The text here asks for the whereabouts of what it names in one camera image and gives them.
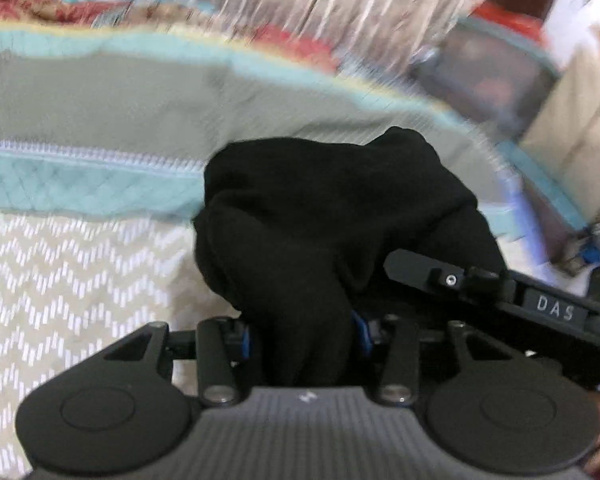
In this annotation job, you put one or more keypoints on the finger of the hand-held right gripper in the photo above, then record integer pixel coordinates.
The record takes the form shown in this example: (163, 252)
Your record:
(430, 272)

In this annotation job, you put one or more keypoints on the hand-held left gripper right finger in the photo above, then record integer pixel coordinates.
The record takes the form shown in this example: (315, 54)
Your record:
(362, 337)

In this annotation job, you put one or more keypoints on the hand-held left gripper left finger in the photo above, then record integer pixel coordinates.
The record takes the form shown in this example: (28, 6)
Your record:
(241, 342)

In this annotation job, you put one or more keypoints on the black pants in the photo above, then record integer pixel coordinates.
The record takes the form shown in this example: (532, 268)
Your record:
(305, 240)

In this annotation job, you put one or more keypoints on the purple bed sheet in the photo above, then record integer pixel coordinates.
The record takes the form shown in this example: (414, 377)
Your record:
(522, 220)

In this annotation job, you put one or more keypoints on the beige cabinet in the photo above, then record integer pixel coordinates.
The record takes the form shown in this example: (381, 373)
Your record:
(580, 125)

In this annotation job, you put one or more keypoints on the grey box with teal edge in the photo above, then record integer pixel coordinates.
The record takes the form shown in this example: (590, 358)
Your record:
(490, 75)

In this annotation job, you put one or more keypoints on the teal and grey patterned bedspread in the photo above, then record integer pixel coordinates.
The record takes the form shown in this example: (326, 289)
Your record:
(105, 110)

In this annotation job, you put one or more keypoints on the beige leaf print curtain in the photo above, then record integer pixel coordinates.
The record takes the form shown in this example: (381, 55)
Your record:
(305, 0)

